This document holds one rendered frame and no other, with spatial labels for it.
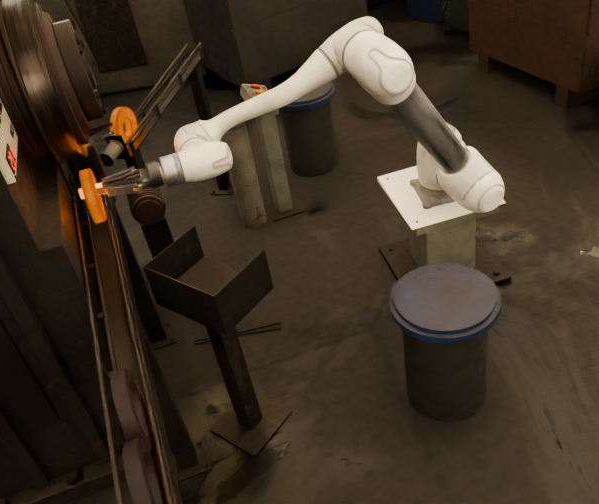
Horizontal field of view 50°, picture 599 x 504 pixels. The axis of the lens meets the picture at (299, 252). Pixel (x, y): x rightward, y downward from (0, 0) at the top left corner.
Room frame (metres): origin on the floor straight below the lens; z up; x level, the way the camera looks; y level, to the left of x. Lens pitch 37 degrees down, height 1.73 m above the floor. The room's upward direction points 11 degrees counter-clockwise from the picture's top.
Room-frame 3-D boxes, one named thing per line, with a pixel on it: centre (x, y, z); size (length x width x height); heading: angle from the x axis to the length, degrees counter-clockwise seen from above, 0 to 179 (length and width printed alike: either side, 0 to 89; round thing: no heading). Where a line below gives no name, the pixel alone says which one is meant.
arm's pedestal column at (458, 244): (2.00, -0.56, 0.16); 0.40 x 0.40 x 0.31; 7
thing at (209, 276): (1.38, 0.25, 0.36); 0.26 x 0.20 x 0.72; 47
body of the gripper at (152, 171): (1.67, 0.39, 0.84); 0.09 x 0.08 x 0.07; 102
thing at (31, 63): (1.83, 0.61, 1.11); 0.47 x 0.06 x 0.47; 12
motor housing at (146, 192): (2.18, 0.54, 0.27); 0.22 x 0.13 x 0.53; 12
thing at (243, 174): (2.57, 0.18, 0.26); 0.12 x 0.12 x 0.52
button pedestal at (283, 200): (2.65, 0.03, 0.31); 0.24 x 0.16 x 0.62; 12
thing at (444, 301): (1.37, -0.39, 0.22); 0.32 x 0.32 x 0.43
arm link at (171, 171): (1.68, 0.32, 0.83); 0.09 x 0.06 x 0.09; 12
